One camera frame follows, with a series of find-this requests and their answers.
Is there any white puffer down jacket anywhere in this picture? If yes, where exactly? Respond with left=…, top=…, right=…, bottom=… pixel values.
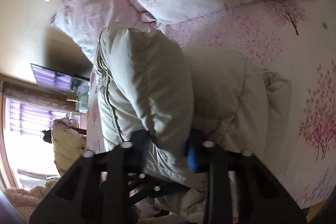
left=94, top=23, right=291, bottom=223

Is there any beige fluffy cushion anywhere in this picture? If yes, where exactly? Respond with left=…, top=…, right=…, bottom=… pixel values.
left=51, top=118, right=87, bottom=176

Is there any dark monitor screen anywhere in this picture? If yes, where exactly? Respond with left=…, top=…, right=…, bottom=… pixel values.
left=30, top=64, right=90, bottom=94

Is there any pink floral bed sheet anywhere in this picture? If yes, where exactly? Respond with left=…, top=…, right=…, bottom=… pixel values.
left=93, top=0, right=335, bottom=222

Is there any pink floral pillow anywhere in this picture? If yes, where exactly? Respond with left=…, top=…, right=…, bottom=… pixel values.
left=51, top=0, right=160, bottom=63

